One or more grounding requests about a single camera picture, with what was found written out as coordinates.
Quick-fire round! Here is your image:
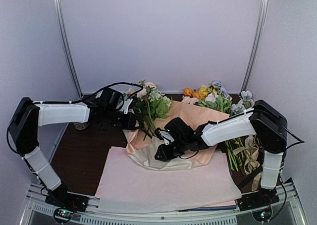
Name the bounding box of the peach wrapping paper sheet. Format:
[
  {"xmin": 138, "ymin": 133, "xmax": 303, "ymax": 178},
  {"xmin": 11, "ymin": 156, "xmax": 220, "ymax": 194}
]
[{"xmin": 124, "ymin": 101, "xmax": 229, "ymax": 171}]

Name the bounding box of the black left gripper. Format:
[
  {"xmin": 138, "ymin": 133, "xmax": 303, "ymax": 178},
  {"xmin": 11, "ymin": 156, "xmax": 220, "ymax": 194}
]
[{"xmin": 105, "ymin": 107, "xmax": 145, "ymax": 130}]

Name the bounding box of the right aluminium frame post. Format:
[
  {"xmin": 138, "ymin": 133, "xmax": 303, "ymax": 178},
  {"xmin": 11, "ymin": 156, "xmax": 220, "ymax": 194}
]
[{"xmin": 240, "ymin": 0, "xmax": 269, "ymax": 92}]

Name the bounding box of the pink flower long stem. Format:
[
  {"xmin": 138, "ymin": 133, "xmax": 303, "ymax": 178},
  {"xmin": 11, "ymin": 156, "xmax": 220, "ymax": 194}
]
[{"xmin": 135, "ymin": 80, "xmax": 160, "ymax": 138}]

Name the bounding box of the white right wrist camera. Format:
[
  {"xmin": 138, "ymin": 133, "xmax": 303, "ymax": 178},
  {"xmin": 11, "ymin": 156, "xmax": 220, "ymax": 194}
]
[{"xmin": 155, "ymin": 128, "xmax": 174, "ymax": 145}]

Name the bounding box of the left aluminium frame post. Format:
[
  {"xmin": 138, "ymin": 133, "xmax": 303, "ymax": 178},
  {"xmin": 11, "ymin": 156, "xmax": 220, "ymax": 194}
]
[{"xmin": 53, "ymin": 0, "xmax": 83, "ymax": 98}]

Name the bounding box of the grey-white wrapping paper sheet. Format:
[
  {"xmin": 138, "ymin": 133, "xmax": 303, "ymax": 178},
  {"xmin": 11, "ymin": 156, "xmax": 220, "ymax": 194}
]
[{"xmin": 124, "ymin": 131, "xmax": 216, "ymax": 171}]

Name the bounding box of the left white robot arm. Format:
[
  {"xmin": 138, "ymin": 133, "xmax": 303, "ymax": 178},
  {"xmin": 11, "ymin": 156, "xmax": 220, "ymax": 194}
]
[{"xmin": 7, "ymin": 87, "xmax": 137, "ymax": 207}]

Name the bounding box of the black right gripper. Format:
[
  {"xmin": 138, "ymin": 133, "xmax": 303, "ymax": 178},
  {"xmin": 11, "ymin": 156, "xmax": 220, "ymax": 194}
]
[{"xmin": 155, "ymin": 137, "xmax": 189, "ymax": 162}]

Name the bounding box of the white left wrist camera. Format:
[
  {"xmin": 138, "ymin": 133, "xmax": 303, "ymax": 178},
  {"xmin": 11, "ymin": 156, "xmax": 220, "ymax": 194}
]
[{"xmin": 119, "ymin": 98, "xmax": 134, "ymax": 114}]

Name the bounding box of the aluminium frame post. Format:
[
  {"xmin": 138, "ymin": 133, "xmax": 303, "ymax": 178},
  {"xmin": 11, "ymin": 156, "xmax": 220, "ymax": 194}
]
[
  {"xmin": 240, "ymin": 0, "xmax": 269, "ymax": 92},
  {"xmin": 53, "ymin": 0, "xmax": 83, "ymax": 98}
]

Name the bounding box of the pile of fake flowers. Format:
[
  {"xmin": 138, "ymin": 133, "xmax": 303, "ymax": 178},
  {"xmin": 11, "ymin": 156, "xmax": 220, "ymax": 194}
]
[{"xmin": 182, "ymin": 80, "xmax": 255, "ymax": 172}]

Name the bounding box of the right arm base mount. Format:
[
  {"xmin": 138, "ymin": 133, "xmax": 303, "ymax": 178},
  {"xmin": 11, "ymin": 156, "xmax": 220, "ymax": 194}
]
[{"xmin": 237, "ymin": 192, "xmax": 280, "ymax": 224}]

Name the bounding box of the white hydrangea green leaf bunch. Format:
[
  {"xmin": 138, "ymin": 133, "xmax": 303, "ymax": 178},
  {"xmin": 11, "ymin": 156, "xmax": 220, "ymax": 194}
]
[{"xmin": 145, "ymin": 89, "xmax": 172, "ymax": 129}]

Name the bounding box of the stack of pastel paper sheets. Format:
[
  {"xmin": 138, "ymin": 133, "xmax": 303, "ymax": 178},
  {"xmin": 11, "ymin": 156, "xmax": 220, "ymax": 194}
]
[{"xmin": 95, "ymin": 147, "xmax": 242, "ymax": 214}]

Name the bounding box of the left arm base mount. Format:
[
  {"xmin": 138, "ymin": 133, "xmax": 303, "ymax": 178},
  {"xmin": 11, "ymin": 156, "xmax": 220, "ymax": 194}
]
[{"xmin": 45, "ymin": 193, "xmax": 89, "ymax": 224}]

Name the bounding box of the front aluminium rail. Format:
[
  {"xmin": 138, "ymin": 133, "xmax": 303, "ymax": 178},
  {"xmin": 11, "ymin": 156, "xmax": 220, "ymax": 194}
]
[{"xmin": 18, "ymin": 182, "xmax": 308, "ymax": 225}]

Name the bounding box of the beige ribbon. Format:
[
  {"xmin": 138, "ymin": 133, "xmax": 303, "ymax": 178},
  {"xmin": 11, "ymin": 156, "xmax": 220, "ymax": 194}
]
[{"xmin": 233, "ymin": 135, "xmax": 261, "ymax": 178}]

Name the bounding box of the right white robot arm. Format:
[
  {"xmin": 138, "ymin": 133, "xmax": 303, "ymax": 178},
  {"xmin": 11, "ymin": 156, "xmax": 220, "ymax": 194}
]
[{"xmin": 154, "ymin": 100, "xmax": 288, "ymax": 206}]

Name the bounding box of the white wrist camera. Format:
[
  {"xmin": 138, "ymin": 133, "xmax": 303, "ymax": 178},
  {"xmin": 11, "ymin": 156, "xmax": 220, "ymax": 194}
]
[
  {"xmin": 155, "ymin": 128, "xmax": 174, "ymax": 145},
  {"xmin": 119, "ymin": 98, "xmax": 134, "ymax": 114}
]

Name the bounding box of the patterned mug with yellow inside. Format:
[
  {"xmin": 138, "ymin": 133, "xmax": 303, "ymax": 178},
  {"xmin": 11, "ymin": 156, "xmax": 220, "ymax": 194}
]
[{"xmin": 73, "ymin": 122, "xmax": 89, "ymax": 131}]

